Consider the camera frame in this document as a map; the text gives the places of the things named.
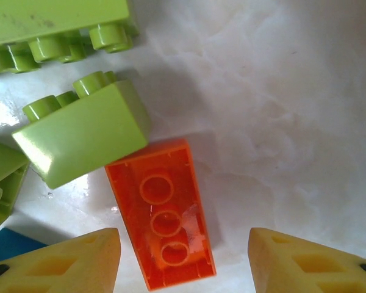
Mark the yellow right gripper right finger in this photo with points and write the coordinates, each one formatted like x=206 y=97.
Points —
x=308 y=268

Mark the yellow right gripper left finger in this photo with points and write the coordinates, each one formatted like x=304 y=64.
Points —
x=64 y=268

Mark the blue lego brick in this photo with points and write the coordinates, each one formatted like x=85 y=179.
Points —
x=9 y=244

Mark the green lego brick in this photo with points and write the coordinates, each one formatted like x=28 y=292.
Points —
x=48 y=18
x=79 y=140
x=3 y=164

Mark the orange lego brick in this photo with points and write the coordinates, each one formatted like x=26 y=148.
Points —
x=183 y=171

